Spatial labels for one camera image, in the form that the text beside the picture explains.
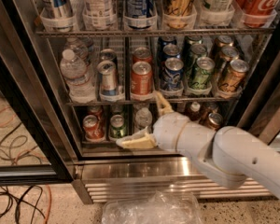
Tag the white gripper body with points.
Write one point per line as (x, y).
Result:
(166, 131)

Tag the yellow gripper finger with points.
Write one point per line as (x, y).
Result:
(141, 140)
(163, 105)

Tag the clear water bottle front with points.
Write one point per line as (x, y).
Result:
(77, 77)

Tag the clear water bottle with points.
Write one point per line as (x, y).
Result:
(77, 77)
(79, 48)

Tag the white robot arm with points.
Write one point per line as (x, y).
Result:
(227, 156)

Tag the brown tea bottle bottom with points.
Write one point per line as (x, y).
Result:
(193, 111)

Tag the green can bottom shelf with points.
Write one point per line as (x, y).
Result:
(118, 127)

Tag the bronze can bottom shelf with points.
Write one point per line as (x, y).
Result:
(213, 121)

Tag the red can bottom shelf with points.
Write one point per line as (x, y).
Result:
(92, 127)

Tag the blue can middle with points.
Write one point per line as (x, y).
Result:
(170, 51)

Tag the steel fridge base grille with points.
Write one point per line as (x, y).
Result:
(104, 181)

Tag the green can middle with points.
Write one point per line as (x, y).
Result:
(196, 51)

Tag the gold can middle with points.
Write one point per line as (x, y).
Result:
(226, 54)

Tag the right fridge glass door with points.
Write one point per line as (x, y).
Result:
(262, 115)

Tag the fridge glass door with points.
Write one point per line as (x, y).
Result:
(34, 145)
(262, 115)

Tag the clear water bottle behind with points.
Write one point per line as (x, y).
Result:
(79, 48)

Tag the left fridge glass door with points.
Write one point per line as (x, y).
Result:
(34, 145)

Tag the white labelled bottle top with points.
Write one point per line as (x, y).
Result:
(100, 12)

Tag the red coca-cola bottle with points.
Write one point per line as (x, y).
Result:
(256, 13)

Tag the orange soda can front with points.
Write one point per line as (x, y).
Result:
(141, 78)

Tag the orange soda can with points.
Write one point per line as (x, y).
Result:
(142, 54)
(141, 78)

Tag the green can front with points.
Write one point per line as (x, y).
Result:
(201, 72)

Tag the orange soda can behind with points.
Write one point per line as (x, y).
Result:
(142, 54)

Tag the blue can back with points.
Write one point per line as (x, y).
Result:
(165, 40)

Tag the silver blue can front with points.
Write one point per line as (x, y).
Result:
(108, 78)

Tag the clear plastic bin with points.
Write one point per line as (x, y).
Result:
(158, 208)

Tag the green can back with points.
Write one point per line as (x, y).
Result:
(189, 40)

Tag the gold can front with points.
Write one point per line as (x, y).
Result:
(233, 75)

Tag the silver blue can behind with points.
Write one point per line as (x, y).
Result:
(108, 55)

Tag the gold can back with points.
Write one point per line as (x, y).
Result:
(221, 41)

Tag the gold tall can top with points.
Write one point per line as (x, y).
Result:
(177, 12)

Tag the blue white can top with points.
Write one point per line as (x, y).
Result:
(139, 9)

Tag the silver blue tall can top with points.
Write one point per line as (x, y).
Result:
(58, 9)

